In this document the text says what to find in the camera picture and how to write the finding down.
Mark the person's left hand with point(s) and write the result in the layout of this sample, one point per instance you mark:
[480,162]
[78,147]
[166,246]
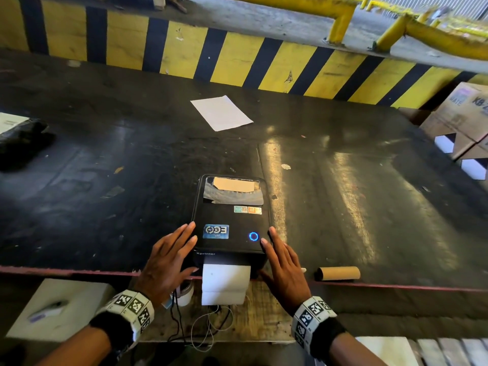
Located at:
[162,268]

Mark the person's right hand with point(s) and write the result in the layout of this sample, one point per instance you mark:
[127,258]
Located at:
[286,276]

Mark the person's right little finger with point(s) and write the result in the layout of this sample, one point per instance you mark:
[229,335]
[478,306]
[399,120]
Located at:
[297,262]

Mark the person's right middle finger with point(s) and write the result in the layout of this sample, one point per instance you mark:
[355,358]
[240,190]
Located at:
[277,242]

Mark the person's right thumb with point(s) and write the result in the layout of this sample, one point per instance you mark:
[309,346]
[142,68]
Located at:
[267,278]

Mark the person's left thumb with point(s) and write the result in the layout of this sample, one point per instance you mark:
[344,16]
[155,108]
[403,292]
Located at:
[188,273]

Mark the person's left middle finger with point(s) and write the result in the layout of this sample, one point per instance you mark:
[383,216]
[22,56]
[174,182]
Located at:
[183,238]

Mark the black label printer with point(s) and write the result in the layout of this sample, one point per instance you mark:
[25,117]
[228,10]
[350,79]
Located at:
[230,224]

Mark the person's left forearm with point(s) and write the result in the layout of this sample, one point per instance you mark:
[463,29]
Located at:
[76,348]

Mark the person's right forearm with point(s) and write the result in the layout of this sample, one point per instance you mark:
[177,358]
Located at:
[354,352]

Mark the white tape roll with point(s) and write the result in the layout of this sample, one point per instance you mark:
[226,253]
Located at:
[185,295]

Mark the wooden board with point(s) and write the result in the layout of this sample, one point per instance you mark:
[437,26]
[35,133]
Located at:
[259,316]

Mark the white label paper strip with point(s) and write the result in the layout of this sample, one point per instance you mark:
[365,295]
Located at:
[225,283]

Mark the cardboard tube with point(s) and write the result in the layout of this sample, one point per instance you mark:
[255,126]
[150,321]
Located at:
[338,273]

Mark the right wrist marker band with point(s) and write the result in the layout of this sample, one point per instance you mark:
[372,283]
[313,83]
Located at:
[312,323]

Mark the wrist marker band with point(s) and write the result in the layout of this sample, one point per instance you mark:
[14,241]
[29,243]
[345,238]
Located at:
[312,323]
[127,312]

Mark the left wrist marker band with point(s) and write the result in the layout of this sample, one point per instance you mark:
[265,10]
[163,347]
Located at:
[127,312]

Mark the white paper sheet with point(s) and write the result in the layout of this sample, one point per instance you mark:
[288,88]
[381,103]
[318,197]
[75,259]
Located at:
[222,113]

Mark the white marker pen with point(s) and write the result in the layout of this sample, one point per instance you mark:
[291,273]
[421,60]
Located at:
[47,311]

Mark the row of white boxes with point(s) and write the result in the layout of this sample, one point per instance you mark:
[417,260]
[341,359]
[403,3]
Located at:
[438,351]

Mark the black plastic bag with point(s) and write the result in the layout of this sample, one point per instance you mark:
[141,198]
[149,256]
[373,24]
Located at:
[23,144]

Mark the yellow black striped barrier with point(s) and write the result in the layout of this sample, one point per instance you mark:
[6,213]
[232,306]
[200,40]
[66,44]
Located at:
[236,59]

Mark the plain cardboard box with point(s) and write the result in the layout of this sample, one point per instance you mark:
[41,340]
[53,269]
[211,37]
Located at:
[438,129]

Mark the cardboard box with white label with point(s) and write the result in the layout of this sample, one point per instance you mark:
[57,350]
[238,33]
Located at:
[476,163]

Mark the white paper under bag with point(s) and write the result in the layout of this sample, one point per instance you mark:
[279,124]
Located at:
[9,121]

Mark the printed cardboard box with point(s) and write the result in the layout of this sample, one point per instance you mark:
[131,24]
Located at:
[467,108]

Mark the yellow metal railing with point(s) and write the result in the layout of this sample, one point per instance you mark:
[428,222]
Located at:
[337,18]
[430,34]

